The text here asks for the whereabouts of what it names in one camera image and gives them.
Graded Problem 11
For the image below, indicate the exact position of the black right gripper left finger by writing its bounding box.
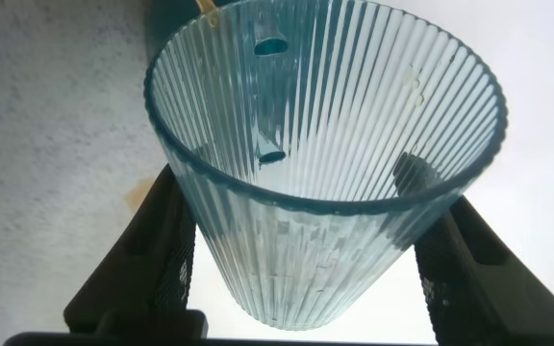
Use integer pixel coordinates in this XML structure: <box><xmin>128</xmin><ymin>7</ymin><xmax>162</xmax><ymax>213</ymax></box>
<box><xmin>63</xmin><ymin>162</ymin><xmax>209</xmax><ymax>338</ymax></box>

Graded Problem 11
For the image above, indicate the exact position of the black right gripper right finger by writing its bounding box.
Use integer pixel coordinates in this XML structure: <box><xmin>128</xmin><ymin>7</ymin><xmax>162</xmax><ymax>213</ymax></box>
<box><xmin>413</xmin><ymin>193</ymin><xmax>554</xmax><ymax>346</ymax></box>

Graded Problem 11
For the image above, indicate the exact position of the clear blue ribbed cup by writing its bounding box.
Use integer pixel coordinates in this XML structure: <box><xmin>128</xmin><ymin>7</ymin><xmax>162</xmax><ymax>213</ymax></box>
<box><xmin>142</xmin><ymin>0</ymin><xmax>509</xmax><ymax>332</ymax></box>

